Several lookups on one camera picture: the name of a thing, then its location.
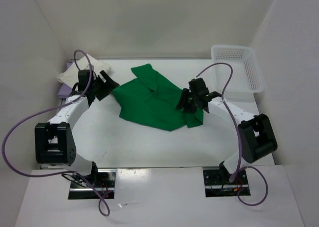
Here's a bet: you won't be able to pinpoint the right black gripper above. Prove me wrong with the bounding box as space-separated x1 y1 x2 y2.
176 87 199 113

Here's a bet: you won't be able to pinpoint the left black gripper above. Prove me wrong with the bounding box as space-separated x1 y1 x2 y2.
91 70 120 101

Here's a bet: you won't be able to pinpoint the green t shirt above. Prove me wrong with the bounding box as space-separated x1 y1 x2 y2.
112 64 204 131

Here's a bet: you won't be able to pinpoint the cream white t shirt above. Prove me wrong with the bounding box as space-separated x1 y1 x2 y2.
57 56 112 87

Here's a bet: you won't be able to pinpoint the purple t shirt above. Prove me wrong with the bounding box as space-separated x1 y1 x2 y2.
57 62 77 99

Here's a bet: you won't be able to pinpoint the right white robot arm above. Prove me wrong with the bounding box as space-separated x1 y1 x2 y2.
176 78 278 184

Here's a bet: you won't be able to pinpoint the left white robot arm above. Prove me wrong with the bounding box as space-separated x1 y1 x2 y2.
34 69 119 187

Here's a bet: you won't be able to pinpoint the white plastic basket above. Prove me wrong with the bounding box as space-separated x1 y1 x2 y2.
211 45 264 94

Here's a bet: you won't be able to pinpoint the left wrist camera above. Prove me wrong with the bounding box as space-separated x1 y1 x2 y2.
86 64 94 70

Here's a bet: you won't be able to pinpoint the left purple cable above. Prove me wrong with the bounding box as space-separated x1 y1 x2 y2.
1 49 114 217

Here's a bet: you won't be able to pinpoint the purple cable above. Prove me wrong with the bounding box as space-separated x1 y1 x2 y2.
1 49 114 217
196 63 269 207

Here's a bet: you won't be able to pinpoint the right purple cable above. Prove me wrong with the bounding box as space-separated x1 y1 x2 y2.
196 63 269 207

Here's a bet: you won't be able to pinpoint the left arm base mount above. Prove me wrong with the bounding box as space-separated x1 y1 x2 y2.
61 169 116 200

